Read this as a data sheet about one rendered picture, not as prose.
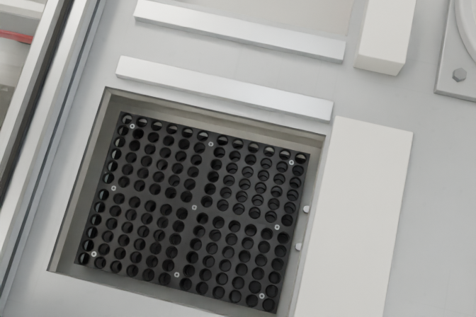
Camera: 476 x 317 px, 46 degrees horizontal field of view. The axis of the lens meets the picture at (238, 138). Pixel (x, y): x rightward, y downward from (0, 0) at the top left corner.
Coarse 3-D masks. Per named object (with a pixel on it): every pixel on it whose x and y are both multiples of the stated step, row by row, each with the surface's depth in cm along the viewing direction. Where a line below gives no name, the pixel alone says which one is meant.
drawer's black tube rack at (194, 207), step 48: (144, 144) 63; (192, 144) 63; (240, 144) 66; (144, 192) 62; (192, 192) 61; (240, 192) 64; (288, 192) 64; (144, 240) 60; (192, 240) 60; (240, 240) 60; (288, 240) 60; (192, 288) 59; (240, 288) 59
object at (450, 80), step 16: (448, 0) 61; (464, 0) 58; (448, 16) 60; (464, 16) 58; (448, 32) 59; (464, 32) 58; (448, 48) 59; (464, 48) 59; (448, 64) 58; (464, 64) 58; (448, 80) 58; (464, 80) 58; (464, 96) 58
